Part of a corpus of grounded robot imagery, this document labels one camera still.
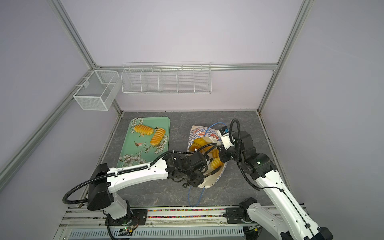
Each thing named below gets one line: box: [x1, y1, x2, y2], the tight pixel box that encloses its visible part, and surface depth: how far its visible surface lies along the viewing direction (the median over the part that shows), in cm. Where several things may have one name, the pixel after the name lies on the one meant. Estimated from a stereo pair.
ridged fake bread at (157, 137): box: [150, 128, 166, 146], surface depth 103 cm
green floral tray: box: [116, 116, 171, 168], surface depth 104 cm
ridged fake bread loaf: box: [134, 124, 155, 136], surface depth 107 cm
